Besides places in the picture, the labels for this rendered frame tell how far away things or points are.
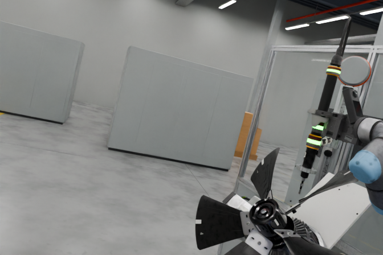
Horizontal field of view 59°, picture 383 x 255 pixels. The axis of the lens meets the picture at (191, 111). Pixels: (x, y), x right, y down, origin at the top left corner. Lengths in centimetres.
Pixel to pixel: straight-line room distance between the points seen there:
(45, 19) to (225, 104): 839
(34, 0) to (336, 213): 1282
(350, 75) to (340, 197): 65
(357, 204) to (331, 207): 10
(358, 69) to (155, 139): 525
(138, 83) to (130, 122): 78
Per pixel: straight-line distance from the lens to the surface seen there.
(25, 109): 835
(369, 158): 97
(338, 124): 114
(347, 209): 158
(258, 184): 156
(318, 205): 163
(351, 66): 193
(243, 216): 141
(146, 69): 656
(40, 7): 1353
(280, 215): 130
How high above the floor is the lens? 161
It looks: 4 degrees down
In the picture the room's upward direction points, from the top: 14 degrees clockwise
